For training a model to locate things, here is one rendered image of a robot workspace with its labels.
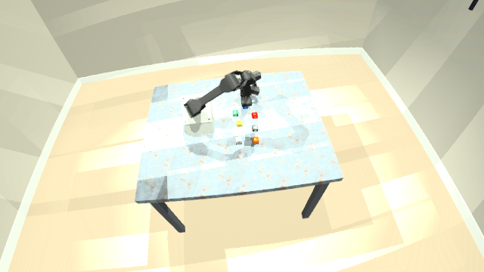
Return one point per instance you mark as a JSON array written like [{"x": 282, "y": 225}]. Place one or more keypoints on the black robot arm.
[{"x": 228, "y": 84}]

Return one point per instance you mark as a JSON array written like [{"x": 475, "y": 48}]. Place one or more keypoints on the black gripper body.
[{"x": 246, "y": 101}]

